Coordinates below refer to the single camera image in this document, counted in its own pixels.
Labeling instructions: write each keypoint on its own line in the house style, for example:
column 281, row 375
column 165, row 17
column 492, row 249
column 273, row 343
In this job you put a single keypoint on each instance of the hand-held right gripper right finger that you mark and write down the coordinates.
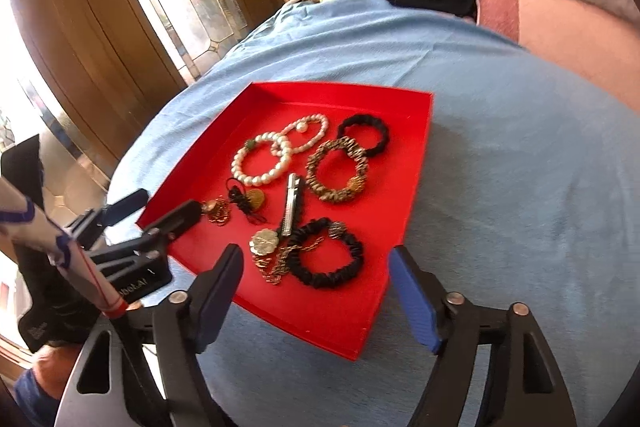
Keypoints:
column 415, row 302

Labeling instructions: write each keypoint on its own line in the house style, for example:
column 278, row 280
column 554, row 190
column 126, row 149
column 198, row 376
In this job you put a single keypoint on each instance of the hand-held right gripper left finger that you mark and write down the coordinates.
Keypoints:
column 220, row 294

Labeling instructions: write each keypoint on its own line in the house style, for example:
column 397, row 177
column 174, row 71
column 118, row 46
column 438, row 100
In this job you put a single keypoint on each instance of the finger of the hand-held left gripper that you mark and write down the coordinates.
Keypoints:
column 175, row 219
column 127, row 204

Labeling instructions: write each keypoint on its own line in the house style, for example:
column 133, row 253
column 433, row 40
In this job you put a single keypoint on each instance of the black scrunchie with gold charm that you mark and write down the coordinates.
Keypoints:
column 350, row 267

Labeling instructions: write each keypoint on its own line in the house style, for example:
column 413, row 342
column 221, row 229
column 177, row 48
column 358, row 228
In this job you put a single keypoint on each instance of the silver hair clip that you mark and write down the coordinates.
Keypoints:
column 291, row 207

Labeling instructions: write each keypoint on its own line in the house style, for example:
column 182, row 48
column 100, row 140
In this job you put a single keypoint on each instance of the red tray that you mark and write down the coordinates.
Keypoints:
column 400, row 187

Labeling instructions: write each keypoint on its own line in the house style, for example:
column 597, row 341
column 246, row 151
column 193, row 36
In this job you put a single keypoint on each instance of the leopard print scrunchie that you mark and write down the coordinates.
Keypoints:
column 315, row 177

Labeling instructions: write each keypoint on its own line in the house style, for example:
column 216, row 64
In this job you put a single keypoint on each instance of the person's left forearm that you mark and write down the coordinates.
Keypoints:
column 52, row 367

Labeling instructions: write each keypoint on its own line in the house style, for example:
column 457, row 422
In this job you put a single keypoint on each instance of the white striped paper tag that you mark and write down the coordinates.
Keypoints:
column 50, row 237

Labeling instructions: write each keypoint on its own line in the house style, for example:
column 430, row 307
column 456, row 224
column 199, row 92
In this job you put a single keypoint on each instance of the blue blanket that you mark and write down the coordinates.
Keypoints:
column 500, row 157

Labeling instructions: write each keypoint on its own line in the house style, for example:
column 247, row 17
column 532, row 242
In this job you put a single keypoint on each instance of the wooden door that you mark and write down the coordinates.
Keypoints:
column 90, row 32

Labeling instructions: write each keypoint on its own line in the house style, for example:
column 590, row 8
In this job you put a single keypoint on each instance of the pink bolster pillow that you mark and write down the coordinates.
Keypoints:
column 575, row 37

